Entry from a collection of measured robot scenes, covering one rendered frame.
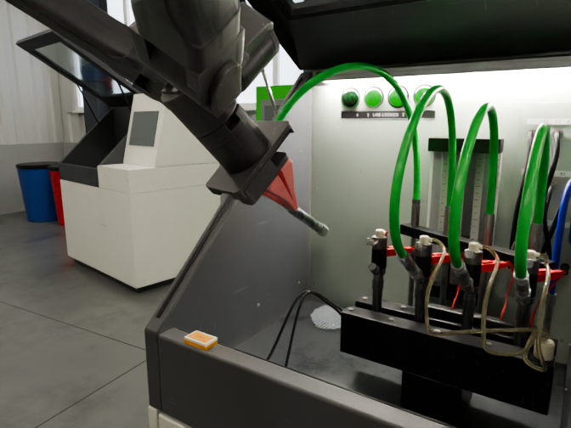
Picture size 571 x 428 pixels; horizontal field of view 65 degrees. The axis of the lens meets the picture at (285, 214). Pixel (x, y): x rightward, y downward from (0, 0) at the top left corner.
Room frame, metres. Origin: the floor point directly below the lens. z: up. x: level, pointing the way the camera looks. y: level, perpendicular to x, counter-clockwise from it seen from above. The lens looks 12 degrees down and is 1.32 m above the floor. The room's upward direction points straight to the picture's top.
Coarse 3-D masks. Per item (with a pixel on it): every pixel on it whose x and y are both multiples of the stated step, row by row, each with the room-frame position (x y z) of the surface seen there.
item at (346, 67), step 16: (352, 64) 0.84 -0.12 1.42; (368, 64) 0.86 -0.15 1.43; (320, 80) 0.80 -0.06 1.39; (400, 96) 0.91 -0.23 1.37; (288, 112) 0.76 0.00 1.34; (416, 128) 0.93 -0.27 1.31; (416, 144) 0.94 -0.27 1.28; (416, 160) 0.94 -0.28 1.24; (416, 176) 0.94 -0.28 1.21; (416, 192) 0.94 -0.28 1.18
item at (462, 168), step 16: (480, 112) 0.65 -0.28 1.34; (496, 112) 0.73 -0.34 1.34; (496, 128) 0.75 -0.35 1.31; (464, 144) 0.61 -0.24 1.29; (496, 144) 0.77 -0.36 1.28; (464, 160) 0.59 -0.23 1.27; (496, 160) 0.78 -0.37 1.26; (464, 176) 0.58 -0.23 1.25; (496, 176) 0.78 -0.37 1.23; (448, 240) 0.58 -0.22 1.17; (464, 272) 0.61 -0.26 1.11; (464, 288) 0.65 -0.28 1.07
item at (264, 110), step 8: (256, 88) 3.94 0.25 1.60; (264, 88) 3.89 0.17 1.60; (272, 88) 3.84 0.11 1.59; (280, 88) 3.79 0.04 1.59; (288, 88) 3.75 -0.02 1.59; (256, 96) 3.94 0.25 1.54; (264, 96) 3.89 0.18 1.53; (280, 96) 3.79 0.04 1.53; (256, 104) 3.94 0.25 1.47; (264, 104) 3.88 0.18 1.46; (280, 104) 3.78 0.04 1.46; (264, 112) 3.88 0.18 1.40; (272, 112) 3.83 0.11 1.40; (264, 120) 3.88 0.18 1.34
